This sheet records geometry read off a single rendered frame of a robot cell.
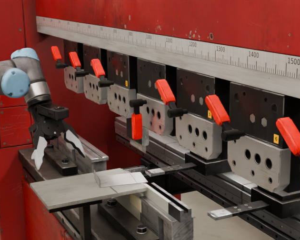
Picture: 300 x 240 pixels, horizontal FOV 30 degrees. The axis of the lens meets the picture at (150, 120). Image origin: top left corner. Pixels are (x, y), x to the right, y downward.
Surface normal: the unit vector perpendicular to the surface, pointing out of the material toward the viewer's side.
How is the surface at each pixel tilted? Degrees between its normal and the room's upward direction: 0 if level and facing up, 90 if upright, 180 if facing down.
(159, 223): 90
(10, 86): 90
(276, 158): 90
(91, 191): 0
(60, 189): 0
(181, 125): 90
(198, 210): 0
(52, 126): 61
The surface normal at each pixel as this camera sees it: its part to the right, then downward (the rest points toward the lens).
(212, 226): -0.02, -0.97
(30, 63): 0.43, -0.30
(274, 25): -0.90, 0.12
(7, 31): 0.44, 0.21
